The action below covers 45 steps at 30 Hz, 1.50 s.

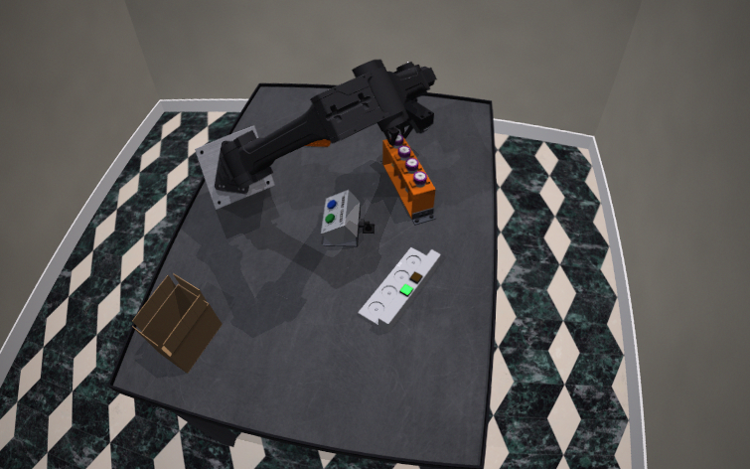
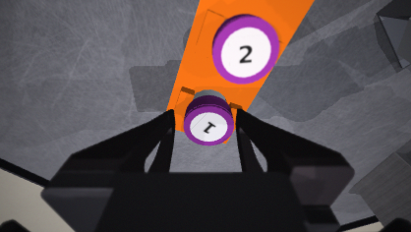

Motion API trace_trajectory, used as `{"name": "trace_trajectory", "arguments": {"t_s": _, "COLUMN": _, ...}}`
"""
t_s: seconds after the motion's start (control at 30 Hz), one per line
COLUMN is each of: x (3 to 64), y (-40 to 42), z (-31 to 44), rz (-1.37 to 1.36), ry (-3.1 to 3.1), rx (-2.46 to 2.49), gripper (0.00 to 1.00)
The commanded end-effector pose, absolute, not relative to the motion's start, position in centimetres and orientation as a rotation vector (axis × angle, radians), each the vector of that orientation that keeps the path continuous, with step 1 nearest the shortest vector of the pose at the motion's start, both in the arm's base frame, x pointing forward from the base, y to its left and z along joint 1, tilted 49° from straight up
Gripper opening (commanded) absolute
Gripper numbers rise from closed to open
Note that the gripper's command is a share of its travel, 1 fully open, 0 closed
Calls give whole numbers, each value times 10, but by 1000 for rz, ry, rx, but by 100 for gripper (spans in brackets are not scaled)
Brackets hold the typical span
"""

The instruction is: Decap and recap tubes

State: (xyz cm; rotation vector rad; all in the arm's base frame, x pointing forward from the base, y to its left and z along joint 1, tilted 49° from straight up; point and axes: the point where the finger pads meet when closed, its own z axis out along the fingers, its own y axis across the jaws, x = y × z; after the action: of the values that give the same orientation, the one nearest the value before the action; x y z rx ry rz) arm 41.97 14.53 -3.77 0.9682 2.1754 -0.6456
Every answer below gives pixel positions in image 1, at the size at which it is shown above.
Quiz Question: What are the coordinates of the brown cardboard box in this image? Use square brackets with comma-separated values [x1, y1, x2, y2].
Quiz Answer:
[132, 273, 222, 373]

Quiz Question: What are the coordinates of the black table edge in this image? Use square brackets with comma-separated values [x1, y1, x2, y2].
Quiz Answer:
[107, 83, 498, 469]

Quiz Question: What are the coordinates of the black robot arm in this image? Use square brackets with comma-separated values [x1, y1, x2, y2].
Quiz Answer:
[215, 60, 437, 194]

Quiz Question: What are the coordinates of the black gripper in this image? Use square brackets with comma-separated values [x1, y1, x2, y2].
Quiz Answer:
[383, 119, 413, 146]

